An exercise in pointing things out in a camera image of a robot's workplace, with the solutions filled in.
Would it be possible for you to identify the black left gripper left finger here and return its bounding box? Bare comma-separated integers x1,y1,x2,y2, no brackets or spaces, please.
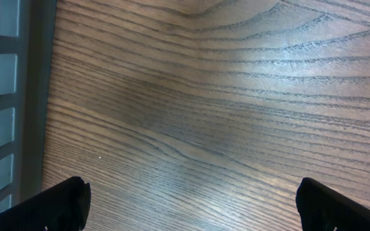
0,176,91,231

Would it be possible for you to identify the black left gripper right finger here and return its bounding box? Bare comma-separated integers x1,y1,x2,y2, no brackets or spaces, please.
295,177,370,231

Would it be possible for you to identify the grey plastic mesh basket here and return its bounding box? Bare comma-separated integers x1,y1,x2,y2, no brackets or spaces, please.
0,0,57,213

